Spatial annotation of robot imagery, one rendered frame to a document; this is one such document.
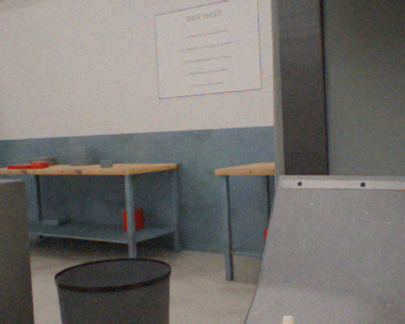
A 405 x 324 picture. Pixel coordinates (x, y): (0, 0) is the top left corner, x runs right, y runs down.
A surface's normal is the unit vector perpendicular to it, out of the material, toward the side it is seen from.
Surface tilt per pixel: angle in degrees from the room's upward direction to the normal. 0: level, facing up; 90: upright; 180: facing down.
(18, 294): 90
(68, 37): 90
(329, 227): 65
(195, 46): 90
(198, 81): 90
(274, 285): 55
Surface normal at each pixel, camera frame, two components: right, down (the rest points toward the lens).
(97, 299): -0.05, 0.12
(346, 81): -0.58, 0.07
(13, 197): 0.75, 0.00
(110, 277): 0.17, -0.02
